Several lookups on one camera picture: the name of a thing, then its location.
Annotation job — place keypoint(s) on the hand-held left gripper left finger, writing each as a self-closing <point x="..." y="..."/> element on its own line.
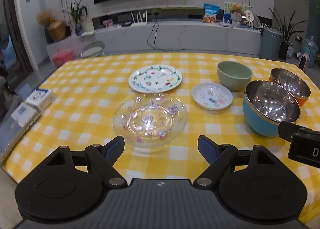
<point x="113" y="147"/>

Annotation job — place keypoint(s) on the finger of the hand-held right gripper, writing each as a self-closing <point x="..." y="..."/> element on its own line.
<point x="287" y="130"/>

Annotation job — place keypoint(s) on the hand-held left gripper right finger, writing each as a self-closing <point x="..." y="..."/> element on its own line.
<point x="206" y="147"/>

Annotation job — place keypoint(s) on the blue steel bowl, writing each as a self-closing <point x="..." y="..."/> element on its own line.
<point x="255" y="120"/>

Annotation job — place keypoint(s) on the clear glass plate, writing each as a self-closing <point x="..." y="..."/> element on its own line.
<point x="150" y="119"/>

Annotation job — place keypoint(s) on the orange steel bowl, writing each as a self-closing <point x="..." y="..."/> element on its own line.
<point x="291" y="82"/>

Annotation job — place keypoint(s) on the small white sticker dish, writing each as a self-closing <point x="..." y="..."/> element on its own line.
<point x="212" y="97"/>

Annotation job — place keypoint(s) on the green ceramic bowl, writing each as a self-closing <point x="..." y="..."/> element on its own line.
<point x="233" y="80"/>

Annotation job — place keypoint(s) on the white painted plate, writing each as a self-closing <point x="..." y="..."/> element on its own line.
<point x="155" y="78"/>

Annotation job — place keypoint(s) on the yellow checked tablecloth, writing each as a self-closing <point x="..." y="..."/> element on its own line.
<point x="87" y="88"/>

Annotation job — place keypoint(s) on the beige space heater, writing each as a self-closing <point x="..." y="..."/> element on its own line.
<point x="303" y="62"/>

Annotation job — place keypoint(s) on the blue water jug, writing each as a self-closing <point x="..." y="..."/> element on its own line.
<point x="308" y="50"/>

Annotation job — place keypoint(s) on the grey trash can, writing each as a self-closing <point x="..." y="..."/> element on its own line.
<point x="270" y="43"/>

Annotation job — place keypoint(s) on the white box blue print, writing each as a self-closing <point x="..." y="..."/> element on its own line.
<point x="40" y="97"/>

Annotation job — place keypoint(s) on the plain white box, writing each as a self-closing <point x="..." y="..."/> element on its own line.
<point x="25" y="116"/>

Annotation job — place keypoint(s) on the tall potted plant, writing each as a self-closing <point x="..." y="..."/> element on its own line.
<point x="283" y="31"/>

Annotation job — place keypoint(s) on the pink bag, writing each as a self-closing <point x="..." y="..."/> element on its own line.
<point x="62" y="57"/>

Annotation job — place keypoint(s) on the white marble television console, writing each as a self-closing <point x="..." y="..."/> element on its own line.
<point x="200" y="38"/>

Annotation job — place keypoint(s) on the small white desk fan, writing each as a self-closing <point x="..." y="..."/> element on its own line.
<point x="256" y="21"/>

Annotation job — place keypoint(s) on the blue glass vase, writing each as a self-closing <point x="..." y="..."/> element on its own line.
<point x="78" y="29"/>

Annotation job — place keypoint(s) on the small pink box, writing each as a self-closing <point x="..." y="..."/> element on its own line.
<point x="107" y="23"/>

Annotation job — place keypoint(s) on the white router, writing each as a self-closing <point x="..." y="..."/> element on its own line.
<point x="138" y="22"/>

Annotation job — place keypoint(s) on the gold round vase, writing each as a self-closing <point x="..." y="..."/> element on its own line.
<point x="57" y="30"/>

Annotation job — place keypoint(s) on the brown teddy bear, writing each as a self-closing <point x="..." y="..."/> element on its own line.
<point x="237" y="8"/>

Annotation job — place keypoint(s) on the blue snack bag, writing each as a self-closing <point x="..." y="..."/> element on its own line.
<point x="210" y="13"/>

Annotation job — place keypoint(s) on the teddy bear toy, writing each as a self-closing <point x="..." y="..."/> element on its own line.
<point x="228" y="7"/>

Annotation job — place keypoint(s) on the green leafy plant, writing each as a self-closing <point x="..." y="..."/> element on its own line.
<point x="76" y="8"/>

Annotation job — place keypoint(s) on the dried flower bunch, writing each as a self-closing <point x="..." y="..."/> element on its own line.
<point x="44" y="17"/>

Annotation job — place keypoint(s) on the dark glass door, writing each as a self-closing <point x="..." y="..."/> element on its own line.
<point x="12" y="31"/>

